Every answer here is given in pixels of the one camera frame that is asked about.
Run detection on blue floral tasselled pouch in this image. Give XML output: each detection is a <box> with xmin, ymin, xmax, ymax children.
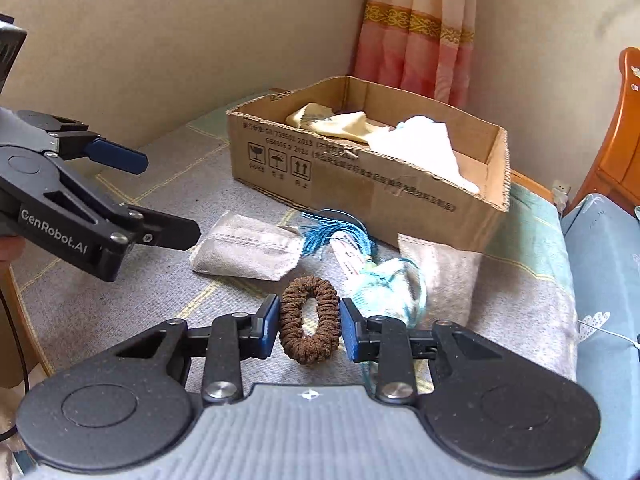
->
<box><xmin>300</xmin><ymin>208</ymin><xmax>428</xmax><ymax>328</ymax></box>

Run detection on brown braided ring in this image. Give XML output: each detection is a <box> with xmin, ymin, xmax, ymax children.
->
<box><xmin>278</xmin><ymin>275</ymin><xmax>343</xmax><ymax>366</ymax></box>

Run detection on grey sachet pouch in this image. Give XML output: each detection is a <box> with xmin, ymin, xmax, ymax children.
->
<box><xmin>398</xmin><ymin>234</ymin><xmax>482</xmax><ymax>330</ymax></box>
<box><xmin>189</xmin><ymin>211</ymin><xmax>305</xmax><ymax>282</ymax></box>

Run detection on white cloth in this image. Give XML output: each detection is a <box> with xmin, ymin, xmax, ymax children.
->
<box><xmin>366</xmin><ymin>116</ymin><xmax>480</xmax><ymax>194</ymax></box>

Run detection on yellow printed cloth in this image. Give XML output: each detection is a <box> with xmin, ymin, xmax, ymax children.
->
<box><xmin>285</xmin><ymin>103</ymin><xmax>390</xmax><ymax>144</ymax></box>

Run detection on open cardboard box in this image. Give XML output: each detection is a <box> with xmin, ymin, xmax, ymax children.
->
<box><xmin>227</xmin><ymin>76</ymin><xmax>511</xmax><ymax>252</ymax></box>

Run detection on wooden bed headboard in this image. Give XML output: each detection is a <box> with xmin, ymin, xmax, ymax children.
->
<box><xmin>568</xmin><ymin>47</ymin><xmax>640</xmax><ymax>214</ymax></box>

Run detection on pink orange curtain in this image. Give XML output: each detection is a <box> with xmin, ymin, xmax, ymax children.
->
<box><xmin>352</xmin><ymin>0</ymin><xmax>477</xmax><ymax>108</ymax></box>

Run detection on white charging cable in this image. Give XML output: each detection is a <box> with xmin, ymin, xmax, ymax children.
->
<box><xmin>577</xmin><ymin>316</ymin><xmax>640</xmax><ymax>348</ymax></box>

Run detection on white wall socket plug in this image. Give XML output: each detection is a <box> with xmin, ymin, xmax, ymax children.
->
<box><xmin>551</xmin><ymin>180</ymin><xmax>570</xmax><ymax>208</ymax></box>

